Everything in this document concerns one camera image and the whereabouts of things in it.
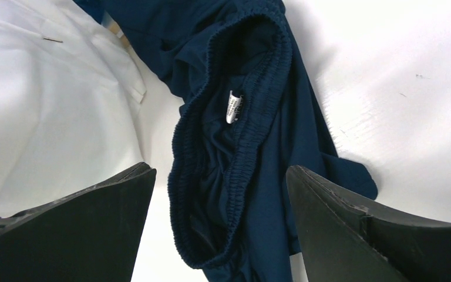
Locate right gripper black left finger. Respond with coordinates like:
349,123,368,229
0,162,157,281

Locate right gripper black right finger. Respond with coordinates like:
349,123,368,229
286,166,451,281

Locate white drawstring shorts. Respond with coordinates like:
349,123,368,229
0,1,146,217

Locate navy blue shorts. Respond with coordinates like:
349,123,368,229
79,1,378,281

